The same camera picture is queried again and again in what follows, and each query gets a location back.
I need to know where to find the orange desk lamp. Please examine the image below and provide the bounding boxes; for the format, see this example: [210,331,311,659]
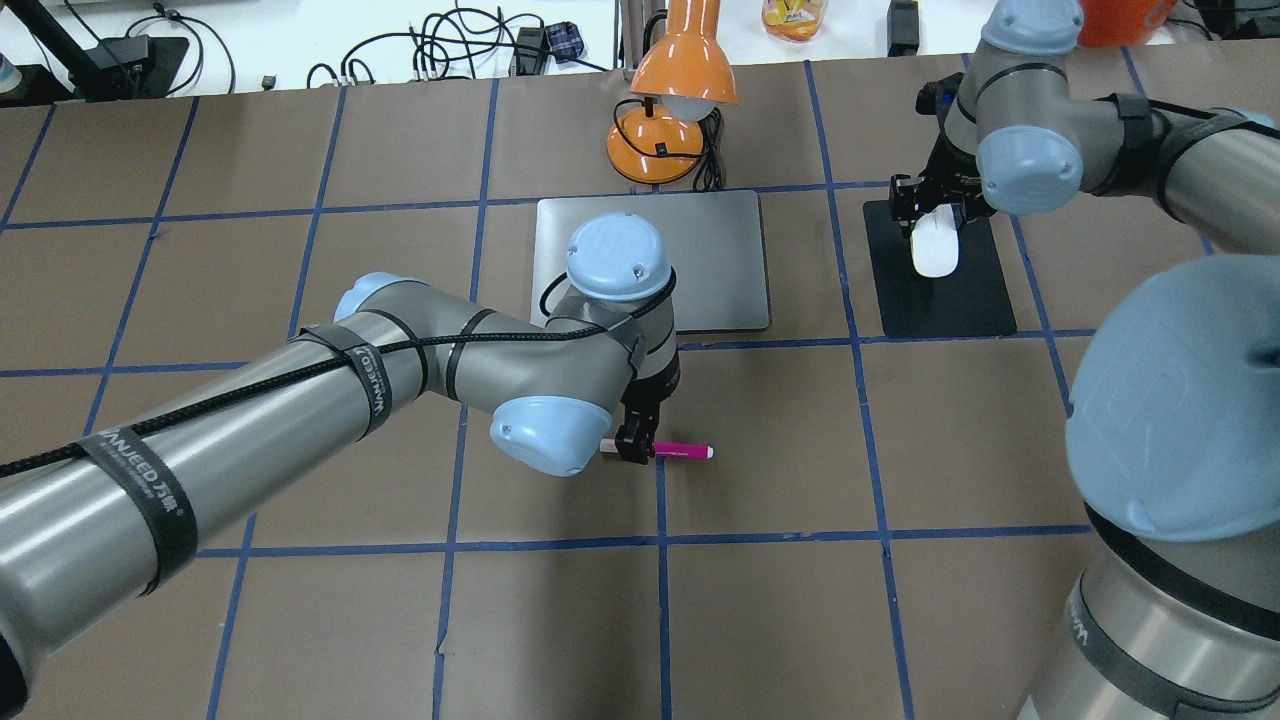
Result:
[605,1,739,192]

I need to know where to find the aluminium frame post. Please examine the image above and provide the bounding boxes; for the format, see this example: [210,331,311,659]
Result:
[614,0,664,70]

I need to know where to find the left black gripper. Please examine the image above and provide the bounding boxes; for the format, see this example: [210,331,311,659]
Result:
[614,352,681,465]

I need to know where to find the white computer mouse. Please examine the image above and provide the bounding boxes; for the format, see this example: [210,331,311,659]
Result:
[909,204,960,279]

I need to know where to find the orange bucket grey lid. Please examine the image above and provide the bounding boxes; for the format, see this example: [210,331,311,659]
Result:
[1076,0,1178,47]

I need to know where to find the black power adapter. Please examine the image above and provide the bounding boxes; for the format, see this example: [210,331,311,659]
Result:
[886,0,922,56]

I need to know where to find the black mousepad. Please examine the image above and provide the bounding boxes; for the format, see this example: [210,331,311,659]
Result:
[861,200,1018,338]

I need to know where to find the yellow drink bottle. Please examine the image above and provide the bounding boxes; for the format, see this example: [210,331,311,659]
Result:
[760,0,828,44]

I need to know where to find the pink marker pen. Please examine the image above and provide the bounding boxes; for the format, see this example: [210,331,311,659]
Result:
[599,438,716,462]

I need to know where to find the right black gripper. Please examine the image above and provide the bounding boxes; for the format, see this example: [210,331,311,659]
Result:
[890,132,996,237]

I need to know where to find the silver laptop notebook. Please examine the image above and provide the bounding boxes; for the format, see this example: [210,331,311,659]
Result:
[529,190,771,333]

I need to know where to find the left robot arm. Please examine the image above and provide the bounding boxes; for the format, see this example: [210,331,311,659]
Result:
[1,213,678,717]

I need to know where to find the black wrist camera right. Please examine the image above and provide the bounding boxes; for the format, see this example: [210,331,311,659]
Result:
[914,78,960,118]

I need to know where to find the black lamp power cable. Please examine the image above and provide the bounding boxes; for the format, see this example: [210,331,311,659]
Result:
[640,100,726,193]

